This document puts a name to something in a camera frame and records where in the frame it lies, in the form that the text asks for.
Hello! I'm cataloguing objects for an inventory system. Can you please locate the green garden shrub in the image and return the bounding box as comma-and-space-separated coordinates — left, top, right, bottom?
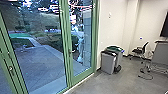
49, 32, 80, 54

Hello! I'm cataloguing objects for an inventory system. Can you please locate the black swivel stool chair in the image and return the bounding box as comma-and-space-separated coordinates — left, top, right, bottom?
131, 40, 155, 81

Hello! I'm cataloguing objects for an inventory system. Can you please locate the white wall thermostat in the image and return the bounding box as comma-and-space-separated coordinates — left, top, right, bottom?
107, 12, 113, 19

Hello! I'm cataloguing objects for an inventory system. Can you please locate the small metal window handle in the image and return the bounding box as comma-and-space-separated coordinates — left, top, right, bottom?
8, 65, 14, 73

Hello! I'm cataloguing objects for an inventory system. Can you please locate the black wall screen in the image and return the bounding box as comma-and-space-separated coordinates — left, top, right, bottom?
159, 19, 168, 39

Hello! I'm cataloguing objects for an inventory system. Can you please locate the green lidded trash bin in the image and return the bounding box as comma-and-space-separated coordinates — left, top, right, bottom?
105, 45, 125, 73

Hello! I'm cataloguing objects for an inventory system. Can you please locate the white garden statue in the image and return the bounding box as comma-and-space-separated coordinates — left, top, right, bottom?
76, 30, 86, 65

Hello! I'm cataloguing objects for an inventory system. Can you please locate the grey panel on stand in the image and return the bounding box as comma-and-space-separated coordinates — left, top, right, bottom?
151, 39, 168, 67

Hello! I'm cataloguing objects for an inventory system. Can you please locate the green framed glass door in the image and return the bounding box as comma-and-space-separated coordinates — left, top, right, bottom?
59, 0, 101, 88

